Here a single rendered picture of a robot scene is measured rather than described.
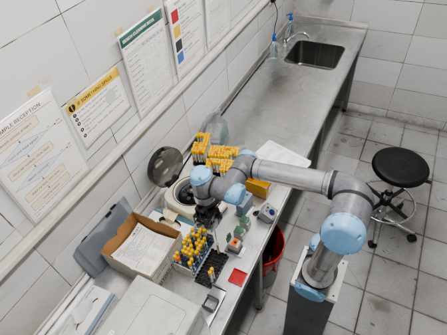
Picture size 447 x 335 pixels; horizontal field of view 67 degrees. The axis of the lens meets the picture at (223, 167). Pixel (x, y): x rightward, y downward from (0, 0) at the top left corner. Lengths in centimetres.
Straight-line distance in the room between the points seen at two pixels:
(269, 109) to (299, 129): 28
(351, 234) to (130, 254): 106
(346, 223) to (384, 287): 173
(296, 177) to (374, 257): 173
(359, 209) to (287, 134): 125
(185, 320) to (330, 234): 57
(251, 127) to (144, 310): 137
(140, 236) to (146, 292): 47
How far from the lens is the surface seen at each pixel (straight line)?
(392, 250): 284
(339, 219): 98
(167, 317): 126
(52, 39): 128
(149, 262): 164
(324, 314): 176
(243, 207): 169
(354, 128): 366
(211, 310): 150
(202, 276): 160
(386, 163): 244
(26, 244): 140
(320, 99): 249
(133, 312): 130
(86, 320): 164
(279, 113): 234
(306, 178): 111
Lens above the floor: 233
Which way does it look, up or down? 47 degrees down
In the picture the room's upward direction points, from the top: 7 degrees counter-clockwise
